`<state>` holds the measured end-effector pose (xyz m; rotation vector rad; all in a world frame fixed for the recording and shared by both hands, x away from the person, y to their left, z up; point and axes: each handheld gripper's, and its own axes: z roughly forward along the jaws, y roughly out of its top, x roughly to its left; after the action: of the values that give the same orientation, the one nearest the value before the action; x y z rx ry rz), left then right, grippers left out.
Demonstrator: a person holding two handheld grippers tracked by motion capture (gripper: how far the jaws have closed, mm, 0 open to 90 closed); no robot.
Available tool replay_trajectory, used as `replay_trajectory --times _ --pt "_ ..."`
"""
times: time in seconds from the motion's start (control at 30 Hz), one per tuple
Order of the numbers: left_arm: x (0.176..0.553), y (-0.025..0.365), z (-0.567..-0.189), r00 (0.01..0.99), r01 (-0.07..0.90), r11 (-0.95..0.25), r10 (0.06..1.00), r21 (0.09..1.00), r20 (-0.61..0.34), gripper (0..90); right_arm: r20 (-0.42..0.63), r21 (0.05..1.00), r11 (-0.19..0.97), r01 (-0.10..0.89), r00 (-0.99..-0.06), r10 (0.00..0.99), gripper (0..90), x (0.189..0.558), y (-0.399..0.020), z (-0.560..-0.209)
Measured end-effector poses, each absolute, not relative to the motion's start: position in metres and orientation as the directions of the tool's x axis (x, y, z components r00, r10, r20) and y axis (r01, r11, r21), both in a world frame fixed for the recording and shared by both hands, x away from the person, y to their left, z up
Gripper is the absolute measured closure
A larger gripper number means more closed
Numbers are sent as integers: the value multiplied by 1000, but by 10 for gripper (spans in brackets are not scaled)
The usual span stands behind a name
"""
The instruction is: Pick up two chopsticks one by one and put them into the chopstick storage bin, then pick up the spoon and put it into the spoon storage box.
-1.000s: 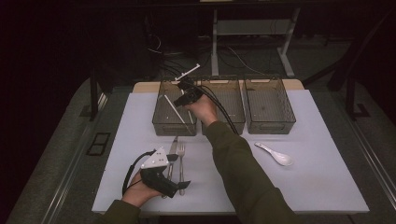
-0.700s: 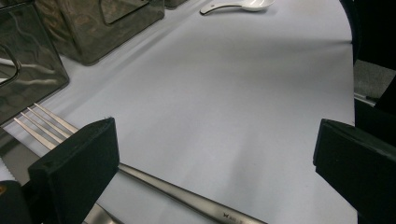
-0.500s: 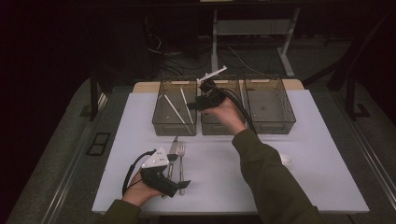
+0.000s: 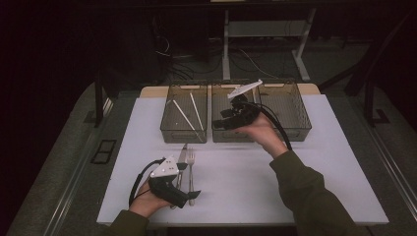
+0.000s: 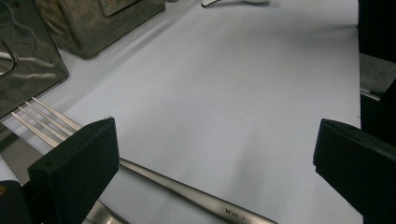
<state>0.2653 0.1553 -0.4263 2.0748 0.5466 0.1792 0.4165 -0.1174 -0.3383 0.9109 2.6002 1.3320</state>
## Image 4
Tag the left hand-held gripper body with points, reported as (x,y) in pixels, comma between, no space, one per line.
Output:
(164,170)

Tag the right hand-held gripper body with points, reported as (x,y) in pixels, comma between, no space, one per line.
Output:
(244,114)

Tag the steel fork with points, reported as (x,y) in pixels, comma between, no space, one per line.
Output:
(190,159)

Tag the steel table knife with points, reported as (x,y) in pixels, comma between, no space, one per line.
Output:
(184,152)

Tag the person's right hand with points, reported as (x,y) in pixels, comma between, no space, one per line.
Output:
(265,134)

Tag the person's left hand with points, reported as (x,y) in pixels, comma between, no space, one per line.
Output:
(144,201)

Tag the tan wooden board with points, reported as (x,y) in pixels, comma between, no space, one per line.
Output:
(152,91)

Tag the black metal stand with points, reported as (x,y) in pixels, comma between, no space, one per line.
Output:
(369,101)
(98,105)

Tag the white metal table frame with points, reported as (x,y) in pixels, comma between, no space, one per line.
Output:
(225,49)

